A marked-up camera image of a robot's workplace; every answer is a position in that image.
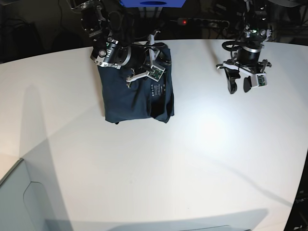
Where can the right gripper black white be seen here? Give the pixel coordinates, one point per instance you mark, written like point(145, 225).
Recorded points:
point(149, 54)

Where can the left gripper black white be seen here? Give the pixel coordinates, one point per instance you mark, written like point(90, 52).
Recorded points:
point(243, 60)

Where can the dark blue T-shirt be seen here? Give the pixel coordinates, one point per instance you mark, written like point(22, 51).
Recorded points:
point(144, 99)

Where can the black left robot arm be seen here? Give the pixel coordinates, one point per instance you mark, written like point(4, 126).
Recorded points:
point(255, 28)

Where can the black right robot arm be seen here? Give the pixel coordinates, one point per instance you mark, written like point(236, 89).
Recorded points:
point(114, 44)

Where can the white power strip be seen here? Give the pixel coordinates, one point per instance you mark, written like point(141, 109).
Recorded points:
point(205, 23)

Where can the blue box with oval hole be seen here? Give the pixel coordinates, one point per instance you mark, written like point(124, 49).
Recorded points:
point(153, 3)

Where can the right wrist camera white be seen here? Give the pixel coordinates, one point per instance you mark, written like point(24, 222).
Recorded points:
point(155, 73)

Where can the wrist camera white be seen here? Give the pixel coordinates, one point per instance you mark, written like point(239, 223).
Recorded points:
point(155, 73)
point(258, 80)

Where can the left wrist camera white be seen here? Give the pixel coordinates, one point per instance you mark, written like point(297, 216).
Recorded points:
point(258, 80)

